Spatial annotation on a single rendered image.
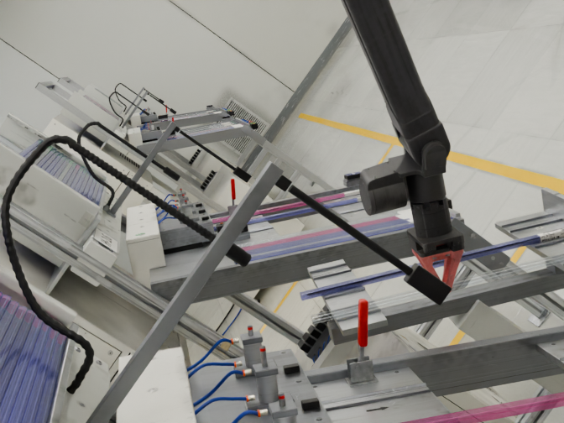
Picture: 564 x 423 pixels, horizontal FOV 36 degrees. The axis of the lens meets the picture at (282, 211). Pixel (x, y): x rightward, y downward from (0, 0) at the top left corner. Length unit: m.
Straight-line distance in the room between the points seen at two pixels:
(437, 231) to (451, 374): 0.25
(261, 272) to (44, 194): 0.50
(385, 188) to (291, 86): 7.32
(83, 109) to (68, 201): 3.55
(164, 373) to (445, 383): 0.39
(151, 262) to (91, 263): 0.27
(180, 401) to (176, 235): 1.28
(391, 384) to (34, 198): 1.07
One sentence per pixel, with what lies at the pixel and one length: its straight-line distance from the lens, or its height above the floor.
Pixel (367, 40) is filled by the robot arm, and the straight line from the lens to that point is 1.19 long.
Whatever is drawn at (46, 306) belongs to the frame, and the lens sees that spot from 1.11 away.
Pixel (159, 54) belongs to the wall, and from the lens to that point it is 8.48.
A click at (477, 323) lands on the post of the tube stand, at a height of 0.79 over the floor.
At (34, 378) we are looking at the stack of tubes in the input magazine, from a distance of 0.90.
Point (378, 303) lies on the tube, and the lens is 1.37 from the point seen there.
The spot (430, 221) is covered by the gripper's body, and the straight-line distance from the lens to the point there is 1.34.
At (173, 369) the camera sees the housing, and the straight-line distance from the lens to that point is 1.04.
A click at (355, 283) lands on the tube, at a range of 1.48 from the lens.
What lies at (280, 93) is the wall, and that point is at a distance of 8.59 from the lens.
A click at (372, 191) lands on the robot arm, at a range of 1.30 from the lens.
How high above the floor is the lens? 1.50
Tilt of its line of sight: 13 degrees down
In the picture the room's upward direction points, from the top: 55 degrees counter-clockwise
